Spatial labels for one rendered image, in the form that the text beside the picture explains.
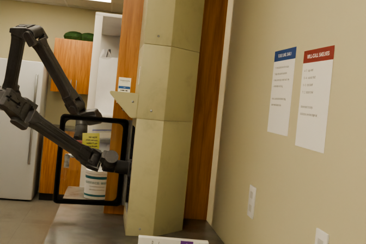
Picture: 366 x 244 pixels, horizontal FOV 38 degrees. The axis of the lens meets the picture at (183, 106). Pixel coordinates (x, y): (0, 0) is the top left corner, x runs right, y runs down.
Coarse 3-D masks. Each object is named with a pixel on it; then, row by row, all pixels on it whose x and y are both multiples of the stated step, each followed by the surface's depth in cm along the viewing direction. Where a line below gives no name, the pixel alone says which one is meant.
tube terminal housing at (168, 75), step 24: (144, 48) 212; (168, 48) 213; (144, 72) 212; (168, 72) 213; (192, 72) 226; (144, 96) 212; (168, 96) 214; (192, 96) 228; (144, 120) 212; (168, 120) 216; (192, 120) 229; (144, 144) 213; (168, 144) 217; (144, 168) 213; (168, 168) 219; (144, 192) 213; (168, 192) 220; (144, 216) 214; (168, 216) 221
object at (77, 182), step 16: (80, 128) 237; (96, 128) 239; (112, 128) 241; (96, 144) 239; (112, 144) 241; (64, 176) 236; (80, 176) 238; (96, 176) 240; (112, 176) 241; (64, 192) 237; (80, 192) 238; (96, 192) 240; (112, 192) 242
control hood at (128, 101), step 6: (114, 96) 211; (120, 96) 211; (126, 96) 211; (132, 96) 212; (138, 96) 212; (120, 102) 211; (126, 102) 211; (132, 102) 211; (126, 108) 211; (132, 108) 212; (132, 114) 212
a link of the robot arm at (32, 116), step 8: (32, 104) 208; (32, 112) 208; (16, 120) 202; (32, 120) 206; (40, 120) 208; (24, 128) 205; (32, 128) 210; (40, 128) 208; (48, 128) 210; (56, 128) 213; (48, 136) 213; (56, 136) 213; (64, 136) 215; (64, 144) 216; (72, 144) 217; (80, 144) 220; (72, 152) 220; (80, 152) 220; (88, 152) 223; (96, 152) 226; (80, 160) 222; (88, 160) 222; (96, 160) 225
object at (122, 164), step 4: (120, 160) 228; (128, 160) 232; (116, 164) 225; (120, 164) 226; (124, 164) 226; (128, 164) 227; (116, 168) 225; (120, 168) 226; (124, 168) 226; (128, 168) 226; (116, 172) 226; (120, 172) 226; (124, 172) 226; (128, 172) 224; (128, 176) 224
